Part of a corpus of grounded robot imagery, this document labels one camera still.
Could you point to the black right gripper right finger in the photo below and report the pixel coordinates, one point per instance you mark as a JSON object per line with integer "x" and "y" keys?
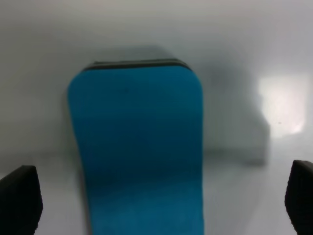
{"x": 299, "y": 197}

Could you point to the blue whiteboard eraser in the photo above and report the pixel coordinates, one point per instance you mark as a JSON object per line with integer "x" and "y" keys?
{"x": 138, "y": 127}

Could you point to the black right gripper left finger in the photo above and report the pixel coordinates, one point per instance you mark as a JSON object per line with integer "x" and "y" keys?
{"x": 21, "y": 202}

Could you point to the white whiteboard with aluminium frame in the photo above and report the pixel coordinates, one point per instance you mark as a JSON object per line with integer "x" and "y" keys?
{"x": 254, "y": 59}

